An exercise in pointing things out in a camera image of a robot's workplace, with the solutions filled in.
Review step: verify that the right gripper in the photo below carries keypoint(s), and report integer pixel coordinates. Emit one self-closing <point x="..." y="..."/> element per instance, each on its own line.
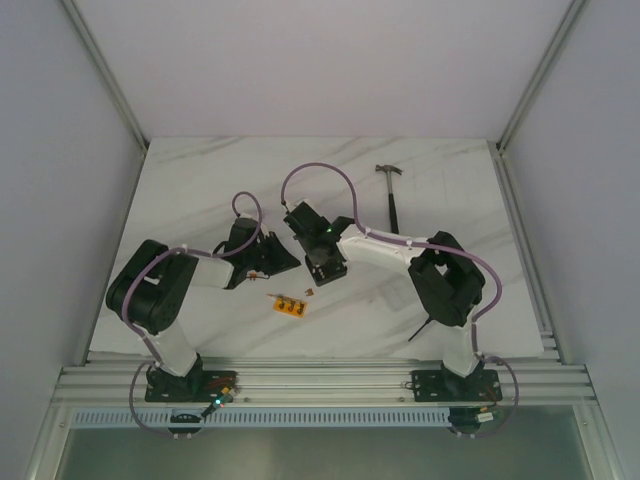
<point x="296" y="238"/>

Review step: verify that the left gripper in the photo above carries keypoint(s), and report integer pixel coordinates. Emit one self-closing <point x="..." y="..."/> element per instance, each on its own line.
<point x="270" y="251"/>

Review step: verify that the black fuse box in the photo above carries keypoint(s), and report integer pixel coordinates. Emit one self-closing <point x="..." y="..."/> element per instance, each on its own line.
<point x="323" y="274"/>

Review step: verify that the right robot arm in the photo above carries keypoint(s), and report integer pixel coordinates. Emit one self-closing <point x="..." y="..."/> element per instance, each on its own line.
<point x="448" y="283"/>

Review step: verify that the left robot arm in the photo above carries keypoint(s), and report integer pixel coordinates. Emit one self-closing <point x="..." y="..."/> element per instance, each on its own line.
<point x="148" y="293"/>

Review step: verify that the orange terminal block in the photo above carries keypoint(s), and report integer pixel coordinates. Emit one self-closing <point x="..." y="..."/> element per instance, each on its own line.
<point x="289" y="306"/>

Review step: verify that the claw hammer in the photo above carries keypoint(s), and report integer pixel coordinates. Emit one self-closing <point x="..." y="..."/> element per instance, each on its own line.
<point x="389" y="171"/>

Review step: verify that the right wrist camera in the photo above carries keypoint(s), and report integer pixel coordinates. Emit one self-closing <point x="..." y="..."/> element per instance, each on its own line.
<point x="289" y="206"/>

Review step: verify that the orange handled screwdriver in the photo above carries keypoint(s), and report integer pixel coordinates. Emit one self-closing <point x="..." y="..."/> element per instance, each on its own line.
<point x="420" y="329"/>

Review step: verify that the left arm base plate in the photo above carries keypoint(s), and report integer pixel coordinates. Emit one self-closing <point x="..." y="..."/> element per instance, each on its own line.
<point x="200" y="387"/>

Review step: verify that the aluminium rail frame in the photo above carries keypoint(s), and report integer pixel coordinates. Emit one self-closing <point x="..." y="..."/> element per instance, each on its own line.
<point x="105" y="380"/>

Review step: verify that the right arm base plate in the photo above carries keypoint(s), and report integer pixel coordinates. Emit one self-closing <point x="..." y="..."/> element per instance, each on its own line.
<point x="443" y="386"/>

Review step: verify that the white cable duct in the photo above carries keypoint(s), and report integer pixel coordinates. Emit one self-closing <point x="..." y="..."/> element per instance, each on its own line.
<point x="270" y="417"/>

